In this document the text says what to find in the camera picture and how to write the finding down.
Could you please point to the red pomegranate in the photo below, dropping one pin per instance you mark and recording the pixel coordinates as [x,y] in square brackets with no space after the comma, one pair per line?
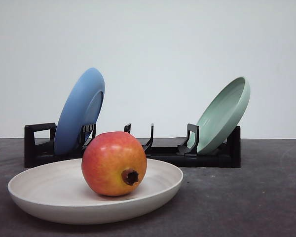
[114,163]

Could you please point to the white plate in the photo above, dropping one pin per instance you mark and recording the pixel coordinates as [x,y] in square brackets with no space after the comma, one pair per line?
[57,194]

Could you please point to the blue plate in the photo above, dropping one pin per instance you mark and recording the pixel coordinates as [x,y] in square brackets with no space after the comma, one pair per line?
[81,107]

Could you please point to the mint green plate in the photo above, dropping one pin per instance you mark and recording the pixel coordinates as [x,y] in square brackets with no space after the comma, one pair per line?
[222,116]

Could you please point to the black plate rack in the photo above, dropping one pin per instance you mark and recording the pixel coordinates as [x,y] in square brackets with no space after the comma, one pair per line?
[39,147]

